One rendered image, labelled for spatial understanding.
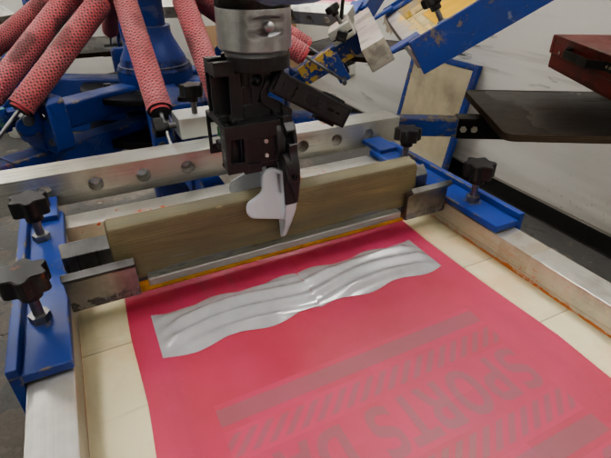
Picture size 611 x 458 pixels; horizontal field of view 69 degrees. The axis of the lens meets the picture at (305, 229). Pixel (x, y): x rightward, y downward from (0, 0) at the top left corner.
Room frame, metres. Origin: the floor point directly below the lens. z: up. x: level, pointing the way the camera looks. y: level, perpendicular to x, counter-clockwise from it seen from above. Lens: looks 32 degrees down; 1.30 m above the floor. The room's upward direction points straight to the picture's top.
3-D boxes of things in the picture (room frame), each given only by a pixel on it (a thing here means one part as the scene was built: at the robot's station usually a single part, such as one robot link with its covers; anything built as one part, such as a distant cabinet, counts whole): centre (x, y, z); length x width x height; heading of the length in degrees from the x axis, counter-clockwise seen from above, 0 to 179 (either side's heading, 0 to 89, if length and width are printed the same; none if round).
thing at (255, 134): (0.48, 0.06, 1.16); 0.09 x 0.08 x 0.12; 116
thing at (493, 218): (0.64, -0.21, 0.97); 0.30 x 0.05 x 0.07; 26
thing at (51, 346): (0.40, 0.29, 0.97); 0.30 x 0.05 x 0.07; 26
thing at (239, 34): (0.48, 0.05, 1.24); 0.08 x 0.08 x 0.05
